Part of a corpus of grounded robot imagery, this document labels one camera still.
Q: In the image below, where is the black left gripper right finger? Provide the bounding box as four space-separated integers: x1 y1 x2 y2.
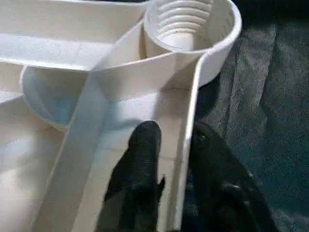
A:
186 122 278 232

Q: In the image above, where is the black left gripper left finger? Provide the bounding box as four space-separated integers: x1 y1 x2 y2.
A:
97 121 166 232

